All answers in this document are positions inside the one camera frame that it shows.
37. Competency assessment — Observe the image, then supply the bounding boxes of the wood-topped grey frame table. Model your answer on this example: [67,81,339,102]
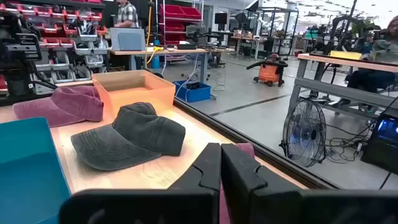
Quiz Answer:
[287,52,398,121]

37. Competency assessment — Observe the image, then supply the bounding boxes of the dark grey baseball cap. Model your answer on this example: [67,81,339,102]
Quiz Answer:
[70,101,187,172]

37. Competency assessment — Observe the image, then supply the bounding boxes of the wall rack of small bins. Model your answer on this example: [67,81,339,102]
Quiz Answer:
[0,0,109,86]

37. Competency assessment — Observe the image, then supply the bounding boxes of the yellow hanging hose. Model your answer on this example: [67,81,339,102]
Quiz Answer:
[144,0,165,69]

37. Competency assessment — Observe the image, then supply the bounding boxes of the beige baseball cap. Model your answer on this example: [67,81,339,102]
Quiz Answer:
[219,142,256,224]

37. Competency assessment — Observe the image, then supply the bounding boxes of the orange shop vacuum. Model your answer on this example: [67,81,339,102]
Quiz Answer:
[246,52,289,88]

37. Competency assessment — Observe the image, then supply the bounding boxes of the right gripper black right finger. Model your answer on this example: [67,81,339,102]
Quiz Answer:
[220,143,398,224]

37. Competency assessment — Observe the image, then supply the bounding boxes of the maroon baseball cap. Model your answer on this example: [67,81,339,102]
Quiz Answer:
[12,85,104,128]

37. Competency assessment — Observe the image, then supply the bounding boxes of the shelf rack with red bins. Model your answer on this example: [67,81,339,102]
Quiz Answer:
[155,0,205,46]

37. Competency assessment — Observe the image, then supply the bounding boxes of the grey box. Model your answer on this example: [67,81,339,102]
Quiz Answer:
[109,27,146,52]

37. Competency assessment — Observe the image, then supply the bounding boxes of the person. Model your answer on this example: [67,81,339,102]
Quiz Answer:
[346,15,398,94]
[114,0,140,29]

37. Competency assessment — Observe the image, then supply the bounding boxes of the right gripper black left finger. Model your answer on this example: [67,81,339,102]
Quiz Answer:
[58,142,222,224]

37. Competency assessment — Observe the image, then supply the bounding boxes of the black monitor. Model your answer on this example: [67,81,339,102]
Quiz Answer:
[214,12,228,26]

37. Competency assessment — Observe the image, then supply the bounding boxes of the blue plastic bin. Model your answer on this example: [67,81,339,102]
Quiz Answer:
[0,117,72,224]

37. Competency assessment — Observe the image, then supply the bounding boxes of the black floor cable bundle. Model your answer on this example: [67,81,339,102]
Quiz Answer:
[323,123,374,164]

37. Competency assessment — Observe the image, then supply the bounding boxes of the wooden workbench grey legs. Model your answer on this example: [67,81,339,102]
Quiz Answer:
[108,47,210,84]

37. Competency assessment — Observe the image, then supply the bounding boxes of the blue floor crate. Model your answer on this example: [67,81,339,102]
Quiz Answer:
[172,80,212,103]

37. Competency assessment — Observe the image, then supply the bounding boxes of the black floor fan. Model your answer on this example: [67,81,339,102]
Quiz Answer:
[279,98,328,169]

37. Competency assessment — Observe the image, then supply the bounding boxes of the yellow block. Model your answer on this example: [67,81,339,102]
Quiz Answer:
[329,50,363,60]

